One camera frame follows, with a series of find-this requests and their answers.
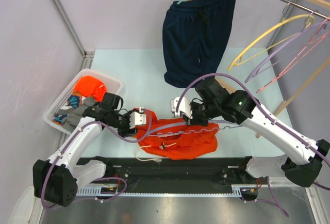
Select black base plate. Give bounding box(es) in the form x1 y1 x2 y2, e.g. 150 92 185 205
91 158 266 194

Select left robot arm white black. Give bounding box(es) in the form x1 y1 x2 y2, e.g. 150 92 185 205
32 93 147 208

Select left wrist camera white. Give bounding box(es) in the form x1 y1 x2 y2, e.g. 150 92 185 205
129 108 147 129

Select aluminium frame post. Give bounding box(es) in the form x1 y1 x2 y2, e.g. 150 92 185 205
51 0 86 58

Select purple notched hanger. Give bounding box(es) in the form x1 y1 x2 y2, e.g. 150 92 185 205
146 120 242 137

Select yellow hanger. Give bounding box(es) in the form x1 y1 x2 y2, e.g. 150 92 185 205
227 12 316 72

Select orange shorts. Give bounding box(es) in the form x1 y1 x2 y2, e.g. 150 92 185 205
136 110 219 160

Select white laundry basket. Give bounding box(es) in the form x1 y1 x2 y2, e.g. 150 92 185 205
43 69 122 135

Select grey garment in basket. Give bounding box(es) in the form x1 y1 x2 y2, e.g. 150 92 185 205
62 98 96 133

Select pink hanger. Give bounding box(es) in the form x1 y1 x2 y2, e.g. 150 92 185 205
256 16 329 93

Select white cable duct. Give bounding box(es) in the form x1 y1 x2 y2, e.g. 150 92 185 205
77 185 258 198

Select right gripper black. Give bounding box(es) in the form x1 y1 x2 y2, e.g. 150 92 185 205
183 101 220 127

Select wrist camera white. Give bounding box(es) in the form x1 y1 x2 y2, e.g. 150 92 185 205
129 108 147 129
171 97 192 119

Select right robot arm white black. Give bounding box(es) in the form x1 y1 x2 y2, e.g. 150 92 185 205
172 76 329 187

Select wooden clothes rack frame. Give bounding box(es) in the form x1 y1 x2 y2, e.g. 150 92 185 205
186 0 330 139

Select blue patterned garment in basket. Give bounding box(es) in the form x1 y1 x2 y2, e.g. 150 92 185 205
53 91 85 125

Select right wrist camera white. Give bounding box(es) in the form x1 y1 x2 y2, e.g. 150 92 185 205
171 97 192 119

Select navy blue shorts hanging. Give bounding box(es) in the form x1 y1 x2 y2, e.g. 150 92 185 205
162 0 236 88

